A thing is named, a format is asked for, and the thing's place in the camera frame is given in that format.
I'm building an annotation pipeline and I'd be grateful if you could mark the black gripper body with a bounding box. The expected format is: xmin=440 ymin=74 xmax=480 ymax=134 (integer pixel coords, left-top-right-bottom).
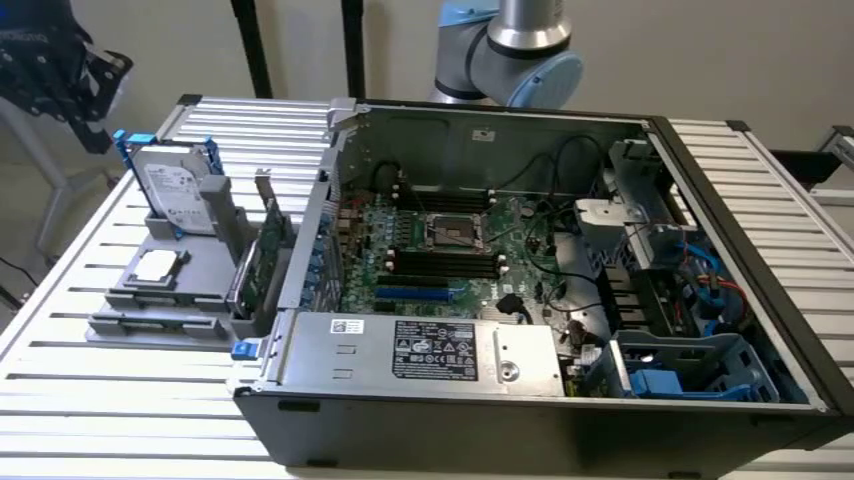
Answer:
xmin=0 ymin=0 xmax=93 ymax=122

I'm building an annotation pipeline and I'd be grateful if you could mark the green RAM stick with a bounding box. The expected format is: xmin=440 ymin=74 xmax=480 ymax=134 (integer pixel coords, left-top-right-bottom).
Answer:
xmin=89 ymin=318 xmax=225 ymax=337
xmin=117 ymin=293 xmax=225 ymax=308

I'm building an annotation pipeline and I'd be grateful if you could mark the black RAM slot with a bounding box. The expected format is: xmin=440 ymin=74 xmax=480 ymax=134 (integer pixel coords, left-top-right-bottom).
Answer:
xmin=396 ymin=197 xmax=495 ymax=206
xmin=395 ymin=202 xmax=495 ymax=212
xmin=397 ymin=192 xmax=493 ymax=201
xmin=391 ymin=248 xmax=503 ymax=258
xmin=389 ymin=254 xmax=504 ymax=264
xmin=397 ymin=187 xmax=493 ymax=196
xmin=387 ymin=260 xmax=507 ymax=270
xmin=383 ymin=266 xmax=509 ymax=277

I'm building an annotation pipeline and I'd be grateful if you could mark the blue expansion slot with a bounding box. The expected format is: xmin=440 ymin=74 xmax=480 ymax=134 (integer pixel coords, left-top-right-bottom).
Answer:
xmin=372 ymin=285 xmax=451 ymax=302

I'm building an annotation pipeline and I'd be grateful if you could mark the black expansion slot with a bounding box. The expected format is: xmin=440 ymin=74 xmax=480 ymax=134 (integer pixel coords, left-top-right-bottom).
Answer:
xmin=371 ymin=299 xmax=449 ymax=315

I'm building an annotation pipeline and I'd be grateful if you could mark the hard disk in blue carrier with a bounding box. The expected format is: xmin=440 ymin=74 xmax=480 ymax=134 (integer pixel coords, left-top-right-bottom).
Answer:
xmin=110 ymin=128 xmax=226 ymax=238

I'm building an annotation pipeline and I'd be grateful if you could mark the black stand pole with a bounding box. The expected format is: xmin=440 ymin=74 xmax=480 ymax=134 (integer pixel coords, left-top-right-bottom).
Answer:
xmin=229 ymin=0 xmax=276 ymax=100
xmin=337 ymin=0 xmax=369 ymax=100

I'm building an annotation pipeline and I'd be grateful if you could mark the silver CPU chip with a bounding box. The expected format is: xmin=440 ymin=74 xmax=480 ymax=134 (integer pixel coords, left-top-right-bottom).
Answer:
xmin=130 ymin=248 xmax=182 ymax=282

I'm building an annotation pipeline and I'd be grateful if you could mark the grey parts rack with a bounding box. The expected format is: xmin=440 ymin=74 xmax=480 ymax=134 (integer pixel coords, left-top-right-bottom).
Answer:
xmin=85 ymin=173 xmax=296 ymax=347

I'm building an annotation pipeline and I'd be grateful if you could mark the green graphics card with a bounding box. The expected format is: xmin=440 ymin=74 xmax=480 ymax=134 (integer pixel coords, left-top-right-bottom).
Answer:
xmin=225 ymin=167 xmax=296 ymax=322

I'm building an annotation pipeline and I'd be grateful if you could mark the metal CPU socket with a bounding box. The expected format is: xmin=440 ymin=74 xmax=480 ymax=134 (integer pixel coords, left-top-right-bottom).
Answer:
xmin=415 ymin=211 xmax=496 ymax=252

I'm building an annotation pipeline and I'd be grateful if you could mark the metal slat table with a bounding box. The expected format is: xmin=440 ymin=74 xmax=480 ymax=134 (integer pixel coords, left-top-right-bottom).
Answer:
xmin=0 ymin=92 xmax=854 ymax=480

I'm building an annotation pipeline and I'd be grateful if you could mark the grey power supply unit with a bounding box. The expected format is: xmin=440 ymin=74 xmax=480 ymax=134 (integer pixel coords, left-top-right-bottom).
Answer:
xmin=275 ymin=311 xmax=569 ymax=399

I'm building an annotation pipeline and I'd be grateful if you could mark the green motherboard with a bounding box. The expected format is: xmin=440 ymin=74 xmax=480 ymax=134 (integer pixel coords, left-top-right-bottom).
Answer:
xmin=331 ymin=195 xmax=576 ymax=322

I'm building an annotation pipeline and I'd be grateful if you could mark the black open PC case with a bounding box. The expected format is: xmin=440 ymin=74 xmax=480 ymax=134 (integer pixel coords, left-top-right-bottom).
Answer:
xmin=225 ymin=97 xmax=854 ymax=470

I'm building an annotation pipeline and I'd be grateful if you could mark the metal disk bay cage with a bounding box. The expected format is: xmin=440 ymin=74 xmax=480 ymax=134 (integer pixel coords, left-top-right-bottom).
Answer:
xmin=571 ymin=138 xmax=703 ymax=272

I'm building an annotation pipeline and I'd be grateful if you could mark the blue plastic drive cage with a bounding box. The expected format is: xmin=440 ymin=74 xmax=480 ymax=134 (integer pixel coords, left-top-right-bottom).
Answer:
xmin=604 ymin=328 xmax=783 ymax=402

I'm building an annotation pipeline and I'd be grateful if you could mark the thick black cable loop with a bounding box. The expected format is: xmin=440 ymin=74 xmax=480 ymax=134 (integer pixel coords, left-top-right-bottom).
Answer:
xmin=368 ymin=159 xmax=403 ymax=202

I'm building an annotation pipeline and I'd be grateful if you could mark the long black cable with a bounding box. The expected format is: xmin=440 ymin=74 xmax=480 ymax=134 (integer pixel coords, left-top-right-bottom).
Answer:
xmin=524 ymin=133 xmax=609 ymax=227

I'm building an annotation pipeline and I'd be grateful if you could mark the blue disk wire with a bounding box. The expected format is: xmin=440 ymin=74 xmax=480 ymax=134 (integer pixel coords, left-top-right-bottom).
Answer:
xmin=671 ymin=238 xmax=730 ymax=329

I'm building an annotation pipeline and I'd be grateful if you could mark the red disk wire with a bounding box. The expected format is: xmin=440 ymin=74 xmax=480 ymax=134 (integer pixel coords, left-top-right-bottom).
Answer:
xmin=706 ymin=278 xmax=751 ymax=314

